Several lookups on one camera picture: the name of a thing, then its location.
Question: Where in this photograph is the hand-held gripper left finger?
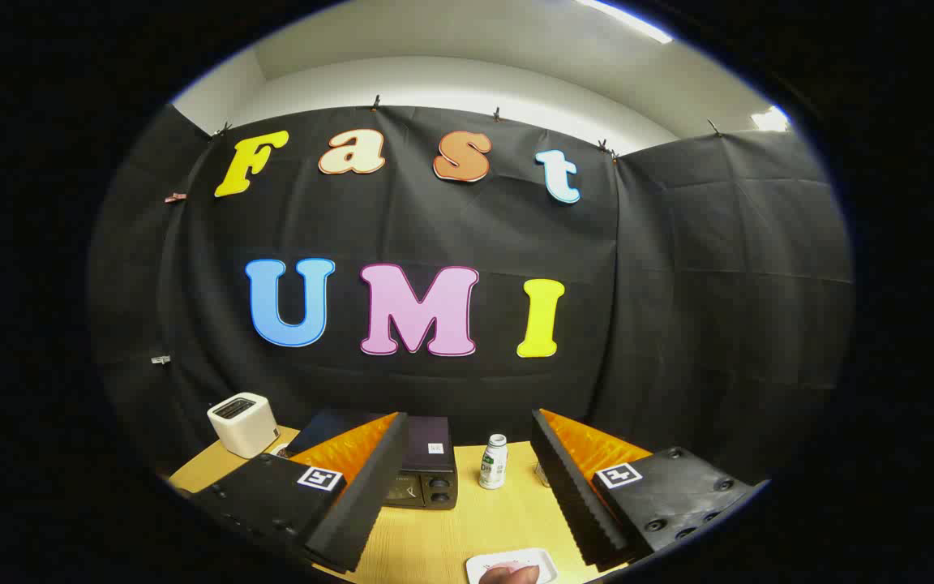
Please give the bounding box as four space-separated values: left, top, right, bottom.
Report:
188 411 409 575

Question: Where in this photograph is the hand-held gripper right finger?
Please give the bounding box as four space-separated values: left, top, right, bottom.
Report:
530 408 760 573

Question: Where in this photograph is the white rectangular plate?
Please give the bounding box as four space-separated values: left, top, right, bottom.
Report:
465 548 559 584

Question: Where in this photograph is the black toaster oven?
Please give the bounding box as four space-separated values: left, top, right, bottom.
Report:
285 408 458 510

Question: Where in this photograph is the white bread toaster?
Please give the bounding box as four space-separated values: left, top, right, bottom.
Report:
207 393 280 459

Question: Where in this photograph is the white bottle green label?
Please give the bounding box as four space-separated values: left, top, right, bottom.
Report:
478 434 509 490

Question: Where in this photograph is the ceiling light panel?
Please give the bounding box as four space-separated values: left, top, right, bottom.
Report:
751 105 792 133

